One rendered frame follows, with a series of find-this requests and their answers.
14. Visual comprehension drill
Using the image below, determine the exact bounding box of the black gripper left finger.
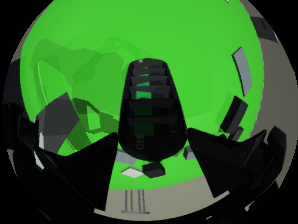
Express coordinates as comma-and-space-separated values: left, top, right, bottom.
33, 132, 118, 212

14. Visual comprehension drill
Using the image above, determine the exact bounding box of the dark grey flat panel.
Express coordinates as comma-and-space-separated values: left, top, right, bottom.
231, 47, 253, 96

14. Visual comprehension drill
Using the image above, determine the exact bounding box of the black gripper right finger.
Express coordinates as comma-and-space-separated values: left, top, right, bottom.
188, 127, 267, 198

